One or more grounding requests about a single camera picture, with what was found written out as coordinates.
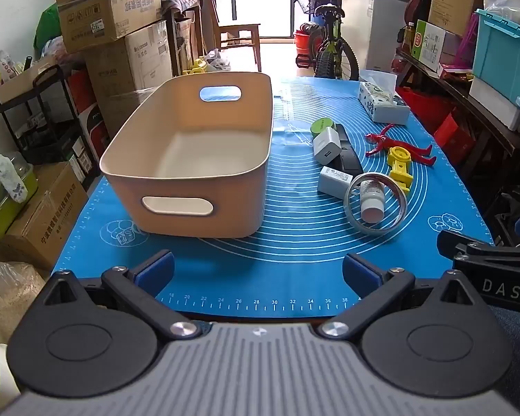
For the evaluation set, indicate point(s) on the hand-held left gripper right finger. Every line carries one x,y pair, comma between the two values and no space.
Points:
359,271

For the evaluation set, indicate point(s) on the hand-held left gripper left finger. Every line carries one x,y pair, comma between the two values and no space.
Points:
158,269

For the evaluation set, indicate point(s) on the white pill bottle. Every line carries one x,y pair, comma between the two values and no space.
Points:
371,201

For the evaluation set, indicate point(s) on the clear tape roll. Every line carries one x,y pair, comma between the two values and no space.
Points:
351,195

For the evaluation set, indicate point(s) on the beige plastic storage bin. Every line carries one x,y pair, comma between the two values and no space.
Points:
190,156

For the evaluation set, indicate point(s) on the person's leg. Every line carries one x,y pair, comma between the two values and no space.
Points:
515,346

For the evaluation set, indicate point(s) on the blue silicone mat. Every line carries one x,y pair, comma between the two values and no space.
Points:
294,234

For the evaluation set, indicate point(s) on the yellow plastic toy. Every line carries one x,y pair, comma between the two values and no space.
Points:
401,169

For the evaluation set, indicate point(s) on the white rectangular power adapter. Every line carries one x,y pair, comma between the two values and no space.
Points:
334,182

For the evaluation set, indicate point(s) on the black flat case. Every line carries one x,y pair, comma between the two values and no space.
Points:
351,156

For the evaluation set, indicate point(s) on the red toy figure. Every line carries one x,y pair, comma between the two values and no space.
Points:
379,142

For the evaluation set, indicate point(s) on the printed cardboard box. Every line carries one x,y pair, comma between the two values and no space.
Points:
47,212

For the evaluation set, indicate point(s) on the white foam box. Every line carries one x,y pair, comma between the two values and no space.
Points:
494,106

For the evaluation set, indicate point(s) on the white cube charger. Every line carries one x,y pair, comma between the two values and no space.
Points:
326,144

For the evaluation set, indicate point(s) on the dark wooden bench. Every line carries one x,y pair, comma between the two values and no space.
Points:
463,95

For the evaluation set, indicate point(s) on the green round lid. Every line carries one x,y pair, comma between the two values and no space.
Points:
318,125

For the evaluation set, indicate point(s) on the plastic bag of grain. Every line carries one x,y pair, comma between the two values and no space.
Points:
8,294

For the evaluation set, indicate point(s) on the blue white tissue pack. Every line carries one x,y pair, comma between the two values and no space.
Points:
381,104

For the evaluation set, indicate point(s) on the green container with clear lid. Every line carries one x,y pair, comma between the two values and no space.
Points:
0,208

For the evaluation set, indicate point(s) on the red white appliance box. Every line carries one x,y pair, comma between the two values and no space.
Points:
89,112

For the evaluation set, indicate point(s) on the teal storage bin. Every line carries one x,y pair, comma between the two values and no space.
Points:
502,56

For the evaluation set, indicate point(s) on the black utility cart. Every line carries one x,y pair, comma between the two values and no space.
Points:
39,134

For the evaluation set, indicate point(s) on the large wrapped cardboard box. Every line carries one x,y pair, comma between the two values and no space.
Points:
130,78

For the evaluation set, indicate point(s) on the green white carton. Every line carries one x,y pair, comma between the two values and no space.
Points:
429,45

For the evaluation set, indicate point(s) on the yellow jug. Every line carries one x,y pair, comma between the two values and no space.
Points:
195,67

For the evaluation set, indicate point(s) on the green black bicycle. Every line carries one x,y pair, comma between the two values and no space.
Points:
336,47

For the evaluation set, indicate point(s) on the white chest freezer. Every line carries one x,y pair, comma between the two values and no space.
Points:
383,26

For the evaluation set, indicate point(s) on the cardboard tray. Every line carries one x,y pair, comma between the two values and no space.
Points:
19,82

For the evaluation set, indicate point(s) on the red bucket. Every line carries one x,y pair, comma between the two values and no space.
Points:
304,42

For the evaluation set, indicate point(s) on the wooden chair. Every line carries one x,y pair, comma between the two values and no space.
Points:
238,34

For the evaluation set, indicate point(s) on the open cardboard box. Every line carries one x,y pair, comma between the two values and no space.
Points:
108,13

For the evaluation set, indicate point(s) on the green bag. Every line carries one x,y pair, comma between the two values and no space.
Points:
47,28

